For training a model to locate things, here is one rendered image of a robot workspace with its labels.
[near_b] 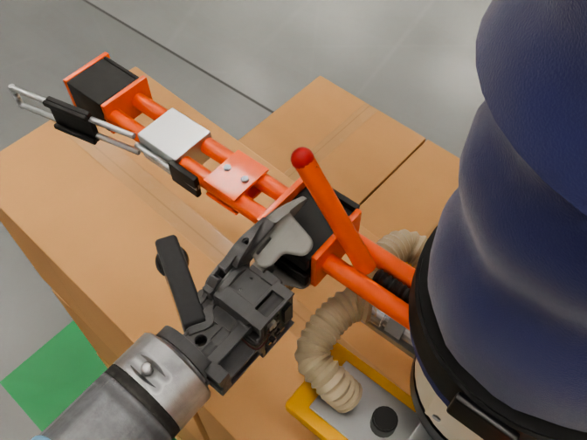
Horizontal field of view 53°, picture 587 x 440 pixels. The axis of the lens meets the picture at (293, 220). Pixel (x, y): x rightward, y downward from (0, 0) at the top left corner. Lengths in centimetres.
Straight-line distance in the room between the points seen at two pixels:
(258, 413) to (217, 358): 32
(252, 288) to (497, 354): 27
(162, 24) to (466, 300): 273
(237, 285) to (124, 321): 40
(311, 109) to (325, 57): 104
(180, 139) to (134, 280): 33
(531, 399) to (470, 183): 15
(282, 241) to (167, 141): 22
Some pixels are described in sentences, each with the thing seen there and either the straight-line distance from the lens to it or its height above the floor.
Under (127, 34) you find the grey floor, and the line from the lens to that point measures 301.
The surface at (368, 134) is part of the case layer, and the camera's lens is 171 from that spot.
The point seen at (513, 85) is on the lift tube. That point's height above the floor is 162.
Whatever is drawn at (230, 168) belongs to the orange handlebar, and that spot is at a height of 125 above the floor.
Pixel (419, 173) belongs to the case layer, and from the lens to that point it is 164.
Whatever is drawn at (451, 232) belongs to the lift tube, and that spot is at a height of 146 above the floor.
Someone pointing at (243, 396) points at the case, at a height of 94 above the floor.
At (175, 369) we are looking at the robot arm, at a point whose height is 128.
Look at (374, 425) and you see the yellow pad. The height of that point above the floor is 116.
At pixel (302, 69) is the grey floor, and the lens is 272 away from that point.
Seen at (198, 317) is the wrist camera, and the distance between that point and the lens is 60.
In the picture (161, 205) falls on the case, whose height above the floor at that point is 94.
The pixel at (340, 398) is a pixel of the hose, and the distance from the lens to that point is 66.
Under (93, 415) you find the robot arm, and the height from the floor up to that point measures 128.
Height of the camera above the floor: 179
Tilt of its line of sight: 56 degrees down
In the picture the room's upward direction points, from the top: straight up
